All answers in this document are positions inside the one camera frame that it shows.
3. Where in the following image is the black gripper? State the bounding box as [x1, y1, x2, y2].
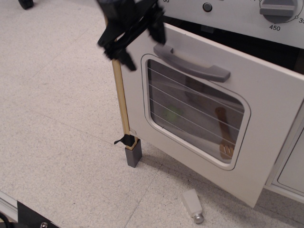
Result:
[97, 0, 166, 71]

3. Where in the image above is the aluminium frame rail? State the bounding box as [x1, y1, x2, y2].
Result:
[0, 191, 18, 222]

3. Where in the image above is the grey post foot cap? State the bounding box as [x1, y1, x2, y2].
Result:
[125, 140, 143, 168]

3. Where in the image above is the white toy oven cabinet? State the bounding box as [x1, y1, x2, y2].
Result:
[111, 0, 304, 205]

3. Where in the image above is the wooden corner post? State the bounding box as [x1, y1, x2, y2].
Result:
[112, 59, 130, 135]

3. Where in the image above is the white oven door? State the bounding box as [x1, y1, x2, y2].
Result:
[121, 24, 304, 207]

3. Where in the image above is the white salt shaker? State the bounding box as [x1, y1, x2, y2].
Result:
[181, 189, 204, 224]

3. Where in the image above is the dark round push button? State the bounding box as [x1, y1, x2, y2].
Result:
[202, 2, 212, 12]

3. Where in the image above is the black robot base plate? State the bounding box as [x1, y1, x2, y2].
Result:
[17, 201, 59, 228]

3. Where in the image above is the white cabinet door right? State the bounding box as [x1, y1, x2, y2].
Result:
[277, 130, 304, 194]

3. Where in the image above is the grey oven door handle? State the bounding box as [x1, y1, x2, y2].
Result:
[153, 44, 230, 83]

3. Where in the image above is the grey temperature knob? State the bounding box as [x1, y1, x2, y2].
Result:
[259, 0, 298, 24]

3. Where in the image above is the black tape piece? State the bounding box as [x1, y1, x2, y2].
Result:
[114, 134, 135, 147]

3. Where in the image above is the wooden slotted spatula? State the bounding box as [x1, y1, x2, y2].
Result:
[215, 107, 235, 160]

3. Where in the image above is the black caster wheel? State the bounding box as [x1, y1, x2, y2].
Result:
[18, 0, 34, 10]

